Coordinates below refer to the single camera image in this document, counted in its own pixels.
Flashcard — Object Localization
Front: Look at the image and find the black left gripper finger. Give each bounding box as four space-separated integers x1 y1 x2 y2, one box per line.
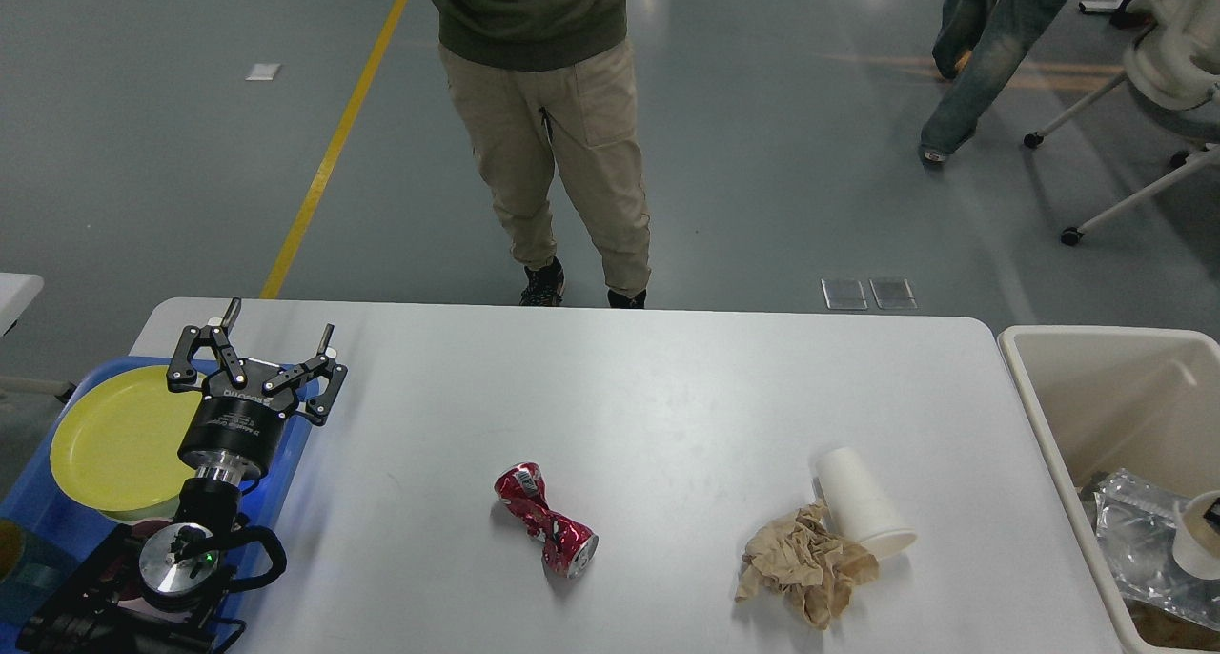
167 296 249 395
262 325 349 427

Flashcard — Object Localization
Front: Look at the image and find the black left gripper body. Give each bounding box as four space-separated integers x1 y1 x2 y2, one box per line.
178 368 299 481

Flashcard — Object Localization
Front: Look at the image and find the aluminium foil tray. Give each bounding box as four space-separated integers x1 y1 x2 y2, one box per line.
1094 469 1218 631

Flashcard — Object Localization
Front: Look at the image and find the yellow plastic plate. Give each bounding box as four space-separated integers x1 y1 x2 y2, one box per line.
50 366 200 511

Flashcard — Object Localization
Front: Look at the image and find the dark teal mug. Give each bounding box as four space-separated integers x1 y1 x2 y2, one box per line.
1 519 78 626

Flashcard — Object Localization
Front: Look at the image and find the white paper cup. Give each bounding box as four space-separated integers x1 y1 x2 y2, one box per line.
1172 491 1219 581
814 447 917 562

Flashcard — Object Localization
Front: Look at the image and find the pale green plate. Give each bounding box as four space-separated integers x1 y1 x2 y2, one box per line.
98 495 179 523

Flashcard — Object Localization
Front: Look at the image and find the beige plastic bin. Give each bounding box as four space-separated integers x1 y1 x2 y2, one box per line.
998 325 1219 653

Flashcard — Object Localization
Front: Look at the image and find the white side table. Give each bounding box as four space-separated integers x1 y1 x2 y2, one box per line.
0 272 45 336

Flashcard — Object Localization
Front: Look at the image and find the blue plastic tray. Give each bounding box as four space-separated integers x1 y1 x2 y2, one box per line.
0 355 320 654

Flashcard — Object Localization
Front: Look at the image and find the crushed red soda can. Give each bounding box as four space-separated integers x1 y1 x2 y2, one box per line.
493 461 599 580

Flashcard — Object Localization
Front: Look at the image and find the lying white paper cup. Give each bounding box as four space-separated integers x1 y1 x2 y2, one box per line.
814 447 917 562

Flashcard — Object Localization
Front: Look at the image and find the person in green sweater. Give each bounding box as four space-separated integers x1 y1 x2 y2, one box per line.
431 0 651 307

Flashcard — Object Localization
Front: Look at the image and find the crumpled brown paper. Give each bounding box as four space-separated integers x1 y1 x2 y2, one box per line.
734 501 880 631

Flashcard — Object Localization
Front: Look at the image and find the office chair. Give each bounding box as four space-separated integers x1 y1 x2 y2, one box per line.
1021 72 1218 246

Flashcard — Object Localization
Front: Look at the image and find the person in blue jeans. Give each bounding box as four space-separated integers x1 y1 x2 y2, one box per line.
919 0 1068 168

